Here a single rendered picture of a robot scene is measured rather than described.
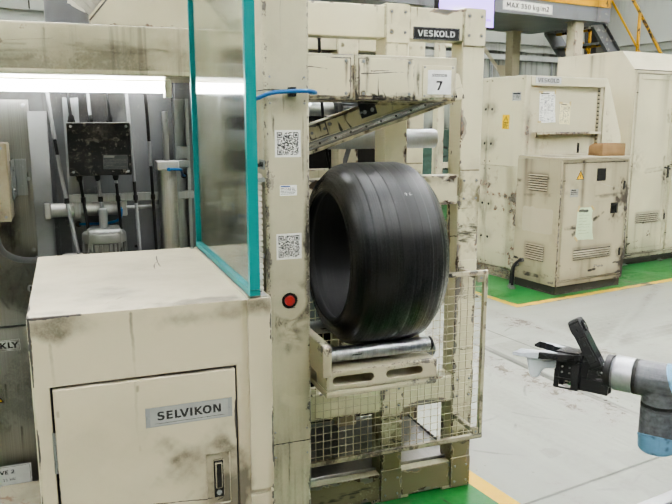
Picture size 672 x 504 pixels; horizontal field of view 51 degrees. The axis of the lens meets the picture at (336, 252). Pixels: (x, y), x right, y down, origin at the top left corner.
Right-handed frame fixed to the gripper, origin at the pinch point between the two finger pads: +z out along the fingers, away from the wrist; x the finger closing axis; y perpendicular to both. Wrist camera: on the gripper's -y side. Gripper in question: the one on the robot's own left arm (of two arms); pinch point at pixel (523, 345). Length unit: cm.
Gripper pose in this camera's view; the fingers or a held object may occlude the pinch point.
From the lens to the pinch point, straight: 169.6
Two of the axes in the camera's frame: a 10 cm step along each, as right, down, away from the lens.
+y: -0.8, 9.9, 0.7
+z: -8.2, -1.0, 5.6
